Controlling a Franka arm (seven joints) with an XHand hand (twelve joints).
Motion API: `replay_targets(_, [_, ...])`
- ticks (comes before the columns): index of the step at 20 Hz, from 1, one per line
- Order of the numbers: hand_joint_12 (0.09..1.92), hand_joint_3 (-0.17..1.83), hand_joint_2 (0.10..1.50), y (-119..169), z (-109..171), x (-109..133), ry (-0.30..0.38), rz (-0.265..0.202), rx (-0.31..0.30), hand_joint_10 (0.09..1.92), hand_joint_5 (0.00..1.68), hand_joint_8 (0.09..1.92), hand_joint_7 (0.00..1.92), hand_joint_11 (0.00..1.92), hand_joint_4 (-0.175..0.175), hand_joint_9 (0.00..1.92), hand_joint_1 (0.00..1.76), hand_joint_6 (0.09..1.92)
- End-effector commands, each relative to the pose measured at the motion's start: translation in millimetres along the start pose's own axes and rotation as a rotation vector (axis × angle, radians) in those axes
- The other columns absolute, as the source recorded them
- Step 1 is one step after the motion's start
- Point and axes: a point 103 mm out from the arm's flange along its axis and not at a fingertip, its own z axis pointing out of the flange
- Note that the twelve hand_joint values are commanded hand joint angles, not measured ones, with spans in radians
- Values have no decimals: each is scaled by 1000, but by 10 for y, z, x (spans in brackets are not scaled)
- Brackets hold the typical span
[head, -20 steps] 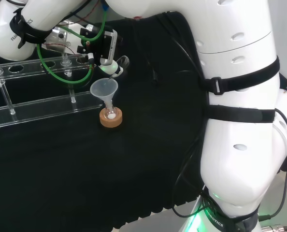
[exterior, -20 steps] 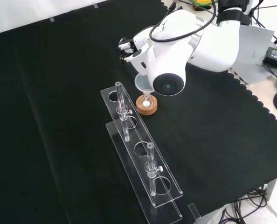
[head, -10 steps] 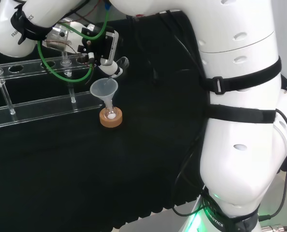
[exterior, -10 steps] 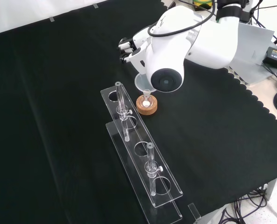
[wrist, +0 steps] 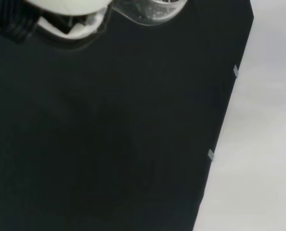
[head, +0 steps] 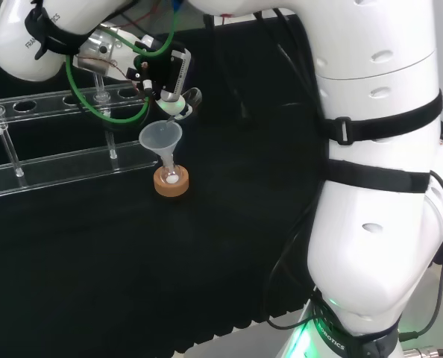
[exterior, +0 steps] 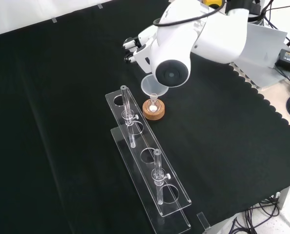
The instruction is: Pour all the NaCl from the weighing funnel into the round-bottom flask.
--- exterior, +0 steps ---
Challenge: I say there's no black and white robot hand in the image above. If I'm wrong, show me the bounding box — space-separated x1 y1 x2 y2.
122 25 158 74

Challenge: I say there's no clear plastic funnel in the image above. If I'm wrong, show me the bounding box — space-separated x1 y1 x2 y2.
141 75 169 103

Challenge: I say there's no clear round-bottom flask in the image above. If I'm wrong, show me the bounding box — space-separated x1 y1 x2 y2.
145 96 161 114

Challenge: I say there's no clear acrylic funnel stand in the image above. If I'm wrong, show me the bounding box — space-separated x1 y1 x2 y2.
104 85 193 234

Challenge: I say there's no yellow stop button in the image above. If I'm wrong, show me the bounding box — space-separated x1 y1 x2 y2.
202 0 228 7

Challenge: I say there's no black bench cloth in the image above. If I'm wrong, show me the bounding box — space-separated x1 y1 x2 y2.
0 0 290 234

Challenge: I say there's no pale grey board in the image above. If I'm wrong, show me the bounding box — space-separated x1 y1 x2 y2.
228 22 289 87

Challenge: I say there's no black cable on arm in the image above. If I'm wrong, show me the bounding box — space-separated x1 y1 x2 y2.
152 0 228 27

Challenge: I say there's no cork ring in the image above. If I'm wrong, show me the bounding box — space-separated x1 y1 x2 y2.
142 98 166 121

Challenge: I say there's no black floor cable bundle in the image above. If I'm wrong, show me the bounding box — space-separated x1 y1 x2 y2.
229 192 284 234

